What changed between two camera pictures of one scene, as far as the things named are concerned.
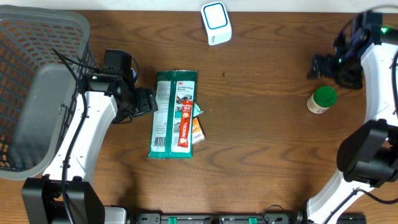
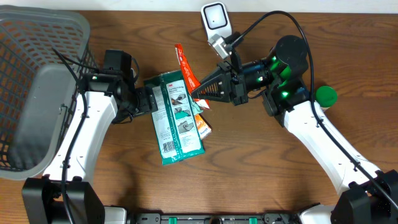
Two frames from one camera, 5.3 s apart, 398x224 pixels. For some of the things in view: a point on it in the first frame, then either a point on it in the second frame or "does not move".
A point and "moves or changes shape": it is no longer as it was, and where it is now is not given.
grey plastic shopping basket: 40,91 does not move
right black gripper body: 346,71 to 238,86
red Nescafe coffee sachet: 186,117 to 189,75
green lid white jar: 323,98 does not move
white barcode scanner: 217,22 does not move
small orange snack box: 198,135 to 204,128
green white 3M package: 173,87 moves or changes shape
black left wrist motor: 118,60 does not move
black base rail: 275,216 does not move
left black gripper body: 143,103 does not move
